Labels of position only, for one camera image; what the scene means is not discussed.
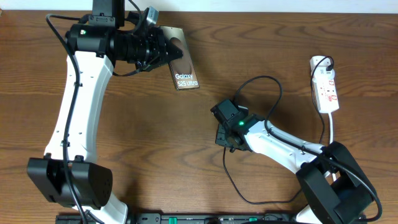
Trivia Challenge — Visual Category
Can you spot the black USB charging cable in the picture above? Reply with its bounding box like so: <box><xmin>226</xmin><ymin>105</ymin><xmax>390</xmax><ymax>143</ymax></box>
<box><xmin>221</xmin><ymin>55</ymin><xmax>335</xmax><ymax>206</ymax></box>

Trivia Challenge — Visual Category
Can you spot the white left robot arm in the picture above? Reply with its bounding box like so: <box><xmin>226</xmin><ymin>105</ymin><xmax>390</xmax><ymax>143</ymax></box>
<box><xmin>27</xmin><ymin>1</ymin><xmax>183</xmax><ymax>223</ymax></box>

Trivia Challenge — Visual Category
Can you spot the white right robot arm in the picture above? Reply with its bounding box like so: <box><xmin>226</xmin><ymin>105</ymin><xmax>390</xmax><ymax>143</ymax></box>
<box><xmin>211</xmin><ymin>100</ymin><xmax>379</xmax><ymax>223</ymax></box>

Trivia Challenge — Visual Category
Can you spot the white power strip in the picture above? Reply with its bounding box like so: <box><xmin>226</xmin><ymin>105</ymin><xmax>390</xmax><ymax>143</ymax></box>
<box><xmin>310</xmin><ymin>55</ymin><xmax>339</xmax><ymax>114</ymax></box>

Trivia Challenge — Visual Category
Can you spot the white power strip cord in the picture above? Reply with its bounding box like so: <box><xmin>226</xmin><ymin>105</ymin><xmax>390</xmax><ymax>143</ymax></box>
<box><xmin>327</xmin><ymin>112</ymin><xmax>338</xmax><ymax>183</ymax></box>

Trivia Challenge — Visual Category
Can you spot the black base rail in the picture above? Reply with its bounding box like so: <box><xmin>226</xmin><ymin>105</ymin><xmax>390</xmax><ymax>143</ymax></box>
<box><xmin>55</xmin><ymin>212</ymin><xmax>299</xmax><ymax>224</ymax></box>

